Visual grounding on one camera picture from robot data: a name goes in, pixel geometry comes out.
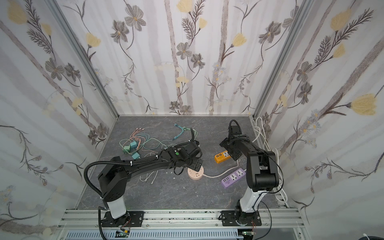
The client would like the teal charger cube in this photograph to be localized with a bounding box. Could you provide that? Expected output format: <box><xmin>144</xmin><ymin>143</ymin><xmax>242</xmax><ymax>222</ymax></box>
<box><xmin>130</xmin><ymin>141</ymin><xmax>138</xmax><ymax>151</ymax></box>
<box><xmin>132</xmin><ymin>152</ymin><xmax>141</xmax><ymax>160</ymax></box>

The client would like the purple power strip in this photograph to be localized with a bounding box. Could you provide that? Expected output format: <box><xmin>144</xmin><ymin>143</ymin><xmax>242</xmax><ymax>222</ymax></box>
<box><xmin>221</xmin><ymin>168</ymin><xmax>246</xmax><ymax>189</ymax></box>

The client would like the light green multi-head cable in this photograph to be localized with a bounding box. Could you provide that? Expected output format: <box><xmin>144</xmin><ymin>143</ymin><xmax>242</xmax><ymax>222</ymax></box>
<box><xmin>119</xmin><ymin>127</ymin><xmax>199</xmax><ymax>152</ymax></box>

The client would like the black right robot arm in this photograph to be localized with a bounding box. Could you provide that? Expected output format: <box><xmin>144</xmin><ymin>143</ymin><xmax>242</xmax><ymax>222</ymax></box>
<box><xmin>220</xmin><ymin>125</ymin><xmax>280</xmax><ymax>226</ymax></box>

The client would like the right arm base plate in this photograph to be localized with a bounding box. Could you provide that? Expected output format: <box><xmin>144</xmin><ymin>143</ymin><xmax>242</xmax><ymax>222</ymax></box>
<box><xmin>218</xmin><ymin>210</ymin><xmax>262</xmax><ymax>227</ymax></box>

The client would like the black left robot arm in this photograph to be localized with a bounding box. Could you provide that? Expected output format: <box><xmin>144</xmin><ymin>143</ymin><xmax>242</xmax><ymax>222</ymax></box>
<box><xmin>84</xmin><ymin>140</ymin><xmax>203</xmax><ymax>220</ymax></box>

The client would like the white charging cable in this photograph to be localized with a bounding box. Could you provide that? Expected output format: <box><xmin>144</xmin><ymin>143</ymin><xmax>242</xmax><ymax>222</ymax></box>
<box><xmin>139</xmin><ymin>152</ymin><xmax>169</xmax><ymax>185</ymax></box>

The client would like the teal multi-head cable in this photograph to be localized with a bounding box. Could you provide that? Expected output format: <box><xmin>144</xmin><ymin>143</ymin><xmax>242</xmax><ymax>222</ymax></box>
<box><xmin>173</xmin><ymin>122</ymin><xmax>193</xmax><ymax>141</ymax></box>

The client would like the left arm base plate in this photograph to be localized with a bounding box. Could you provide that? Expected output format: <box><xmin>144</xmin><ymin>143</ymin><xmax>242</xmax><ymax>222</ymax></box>
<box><xmin>101</xmin><ymin>211</ymin><xmax>145</xmax><ymax>228</ymax></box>

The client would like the pink round power strip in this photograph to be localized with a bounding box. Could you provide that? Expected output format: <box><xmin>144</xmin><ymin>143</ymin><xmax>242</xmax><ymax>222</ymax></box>
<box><xmin>188</xmin><ymin>167</ymin><xmax>204</xmax><ymax>181</ymax></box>

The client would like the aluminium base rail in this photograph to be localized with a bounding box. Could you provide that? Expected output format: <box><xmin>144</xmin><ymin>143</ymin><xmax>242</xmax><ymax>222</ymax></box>
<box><xmin>57</xmin><ymin>208</ymin><xmax>310</xmax><ymax>240</ymax></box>

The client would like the pink round strip cord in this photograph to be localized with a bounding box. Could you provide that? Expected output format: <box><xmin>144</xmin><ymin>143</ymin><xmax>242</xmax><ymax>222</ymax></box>
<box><xmin>203</xmin><ymin>160</ymin><xmax>241</xmax><ymax>179</ymax></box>

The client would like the orange power strip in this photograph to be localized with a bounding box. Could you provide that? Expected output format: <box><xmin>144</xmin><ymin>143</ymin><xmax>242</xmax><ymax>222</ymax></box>
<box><xmin>214</xmin><ymin>151</ymin><xmax>232</xmax><ymax>164</ymax></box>

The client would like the pink multi-head cable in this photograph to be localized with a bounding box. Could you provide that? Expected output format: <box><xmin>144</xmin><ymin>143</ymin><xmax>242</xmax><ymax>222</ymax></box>
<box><xmin>128</xmin><ymin>127</ymin><xmax>145</xmax><ymax>142</ymax></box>

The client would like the green charger cube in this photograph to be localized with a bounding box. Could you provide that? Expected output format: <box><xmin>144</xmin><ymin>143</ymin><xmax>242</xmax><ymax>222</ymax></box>
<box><xmin>122</xmin><ymin>145</ymin><xmax>131</xmax><ymax>154</ymax></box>

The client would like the white power cord bundle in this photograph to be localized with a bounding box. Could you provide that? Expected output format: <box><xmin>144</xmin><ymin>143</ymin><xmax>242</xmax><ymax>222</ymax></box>
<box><xmin>251</xmin><ymin>116</ymin><xmax>289</xmax><ymax>208</ymax></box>

